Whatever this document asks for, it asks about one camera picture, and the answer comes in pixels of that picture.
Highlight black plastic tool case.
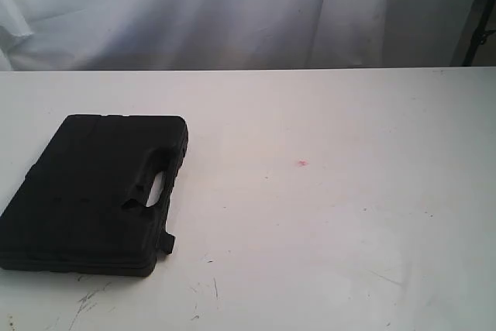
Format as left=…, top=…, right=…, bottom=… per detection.
left=1, top=114, right=188, bottom=277

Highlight white backdrop curtain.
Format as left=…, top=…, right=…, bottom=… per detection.
left=1, top=0, right=474, bottom=71

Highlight black metal stand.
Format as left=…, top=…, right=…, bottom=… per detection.
left=462, top=0, right=495, bottom=67

